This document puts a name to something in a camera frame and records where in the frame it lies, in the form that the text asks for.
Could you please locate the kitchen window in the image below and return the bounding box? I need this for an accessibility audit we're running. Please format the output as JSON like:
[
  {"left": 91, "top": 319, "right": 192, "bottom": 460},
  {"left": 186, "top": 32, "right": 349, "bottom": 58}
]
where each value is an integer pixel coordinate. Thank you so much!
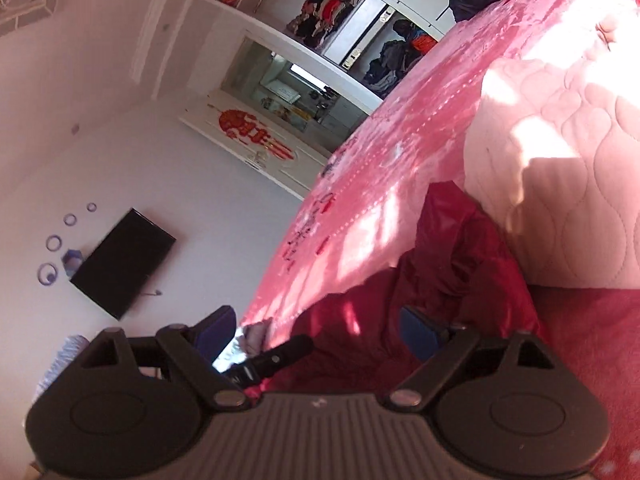
[{"left": 287, "top": 62, "right": 323, "bottom": 86}]

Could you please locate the pile of folded clothes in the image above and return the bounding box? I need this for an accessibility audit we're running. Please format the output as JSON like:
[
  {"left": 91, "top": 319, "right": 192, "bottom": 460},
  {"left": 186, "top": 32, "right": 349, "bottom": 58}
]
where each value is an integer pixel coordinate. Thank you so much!
[{"left": 286, "top": 0, "right": 371, "bottom": 51}]

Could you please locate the red knot door decoration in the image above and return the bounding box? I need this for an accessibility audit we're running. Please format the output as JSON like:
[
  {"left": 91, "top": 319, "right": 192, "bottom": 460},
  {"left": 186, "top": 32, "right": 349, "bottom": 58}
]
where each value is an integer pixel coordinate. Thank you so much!
[{"left": 217, "top": 107, "right": 291, "bottom": 161}]

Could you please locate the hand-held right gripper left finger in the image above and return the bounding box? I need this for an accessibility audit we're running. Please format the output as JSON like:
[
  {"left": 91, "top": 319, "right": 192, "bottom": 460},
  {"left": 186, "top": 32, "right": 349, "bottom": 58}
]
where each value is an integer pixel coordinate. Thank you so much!
[{"left": 70, "top": 305, "right": 253, "bottom": 411}]

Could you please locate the black wall television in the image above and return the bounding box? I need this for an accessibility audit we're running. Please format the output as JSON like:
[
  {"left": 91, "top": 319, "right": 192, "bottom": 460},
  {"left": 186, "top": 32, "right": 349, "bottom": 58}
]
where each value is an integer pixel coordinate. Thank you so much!
[{"left": 69, "top": 207, "right": 177, "bottom": 321}]

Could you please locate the white door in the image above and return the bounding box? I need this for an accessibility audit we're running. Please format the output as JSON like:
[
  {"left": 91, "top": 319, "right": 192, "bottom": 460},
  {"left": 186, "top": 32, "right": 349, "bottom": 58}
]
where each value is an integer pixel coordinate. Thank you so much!
[{"left": 179, "top": 89, "right": 333, "bottom": 198}]

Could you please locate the pale pink quilted blanket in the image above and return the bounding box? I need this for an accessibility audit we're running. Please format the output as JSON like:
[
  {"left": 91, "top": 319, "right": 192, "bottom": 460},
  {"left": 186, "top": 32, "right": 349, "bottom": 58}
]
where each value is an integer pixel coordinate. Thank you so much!
[{"left": 462, "top": 57, "right": 640, "bottom": 290}]

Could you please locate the pink bed sheet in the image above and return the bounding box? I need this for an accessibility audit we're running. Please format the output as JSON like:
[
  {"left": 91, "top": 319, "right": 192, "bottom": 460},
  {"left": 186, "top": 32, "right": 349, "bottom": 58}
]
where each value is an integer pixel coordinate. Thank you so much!
[{"left": 240, "top": 0, "right": 640, "bottom": 480}]

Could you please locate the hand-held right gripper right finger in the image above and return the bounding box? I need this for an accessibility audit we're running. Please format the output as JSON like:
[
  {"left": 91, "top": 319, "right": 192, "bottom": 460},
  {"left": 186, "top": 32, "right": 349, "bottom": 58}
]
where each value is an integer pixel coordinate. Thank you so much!
[{"left": 390, "top": 306, "right": 576, "bottom": 408}]

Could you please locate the pile of dark clothes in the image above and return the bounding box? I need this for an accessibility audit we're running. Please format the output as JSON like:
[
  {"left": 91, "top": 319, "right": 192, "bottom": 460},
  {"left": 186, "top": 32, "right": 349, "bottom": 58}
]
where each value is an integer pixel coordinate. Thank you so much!
[{"left": 362, "top": 19, "right": 437, "bottom": 100}]

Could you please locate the red down jacket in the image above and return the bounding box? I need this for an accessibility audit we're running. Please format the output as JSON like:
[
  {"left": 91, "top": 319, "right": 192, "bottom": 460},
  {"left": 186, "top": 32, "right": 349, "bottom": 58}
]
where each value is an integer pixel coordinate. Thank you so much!
[{"left": 245, "top": 180, "right": 543, "bottom": 396}]

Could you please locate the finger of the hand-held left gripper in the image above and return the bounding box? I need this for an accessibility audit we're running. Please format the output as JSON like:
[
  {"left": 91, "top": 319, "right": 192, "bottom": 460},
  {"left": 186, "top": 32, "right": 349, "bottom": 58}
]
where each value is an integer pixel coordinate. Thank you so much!
[{"left": 220, "top": 334, "right": 315, "bottom": 389}]

